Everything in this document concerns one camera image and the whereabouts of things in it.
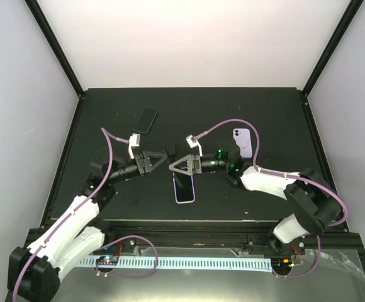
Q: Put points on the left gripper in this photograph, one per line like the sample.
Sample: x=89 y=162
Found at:
x=142 y=158

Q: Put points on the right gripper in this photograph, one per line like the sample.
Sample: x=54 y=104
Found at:
x=191 y=170

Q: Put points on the black phone case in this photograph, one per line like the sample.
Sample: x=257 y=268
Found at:
x=169 y=149

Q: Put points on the lilac phone case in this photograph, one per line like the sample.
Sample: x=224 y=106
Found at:
x=194 y=192

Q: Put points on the teal edged phone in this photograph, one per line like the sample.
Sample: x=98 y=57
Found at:
x=145 y=120

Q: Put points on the lilac magsafe cased phone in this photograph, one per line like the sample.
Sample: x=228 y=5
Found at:
x=243 y=141

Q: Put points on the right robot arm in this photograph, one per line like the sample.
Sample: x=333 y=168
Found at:
x=313 y=205

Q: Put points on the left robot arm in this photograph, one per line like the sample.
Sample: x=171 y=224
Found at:
x=36 y=271

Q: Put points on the small circuit board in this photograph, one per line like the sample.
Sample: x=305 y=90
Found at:
x=107 y=260

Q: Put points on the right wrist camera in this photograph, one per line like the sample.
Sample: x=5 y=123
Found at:
x=193 y=142

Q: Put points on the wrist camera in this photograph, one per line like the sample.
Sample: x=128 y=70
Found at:
x=133 y=142
x=193 y=142

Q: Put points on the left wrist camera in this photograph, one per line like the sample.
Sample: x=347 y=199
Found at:
x=133 y=142

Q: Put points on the white slotted cable duct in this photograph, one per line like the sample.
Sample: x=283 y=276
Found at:
x=184 y=263

